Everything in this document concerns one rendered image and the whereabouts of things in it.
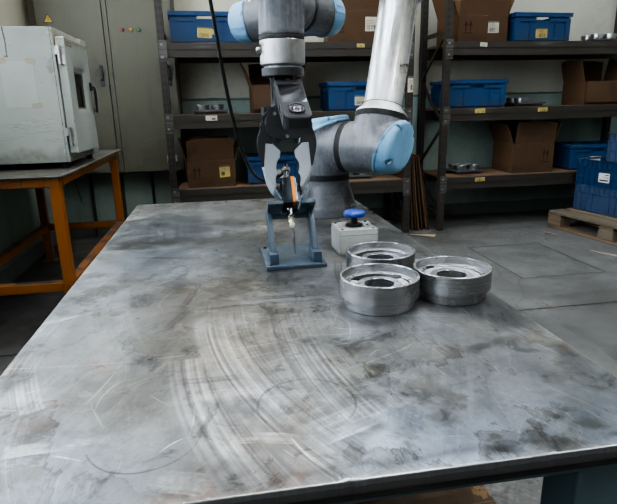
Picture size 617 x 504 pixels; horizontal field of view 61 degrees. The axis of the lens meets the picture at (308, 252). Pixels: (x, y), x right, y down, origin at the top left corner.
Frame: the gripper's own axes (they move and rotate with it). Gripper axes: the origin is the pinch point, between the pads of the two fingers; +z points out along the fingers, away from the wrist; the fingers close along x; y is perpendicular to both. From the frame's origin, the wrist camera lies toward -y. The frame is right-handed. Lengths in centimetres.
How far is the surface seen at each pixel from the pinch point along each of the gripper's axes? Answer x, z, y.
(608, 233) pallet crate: -273, 84, 250
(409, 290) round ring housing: -10.7, 8.5, -31.6
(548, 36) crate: -260, -62, 329
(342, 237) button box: -8.9, 8.5, -3.1
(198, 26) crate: 18, -70, 330
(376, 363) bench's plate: -2.9, 11.8, -43.1
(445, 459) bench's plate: -4, 12, -59
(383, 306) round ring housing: -7.2, 10.1, -32.1
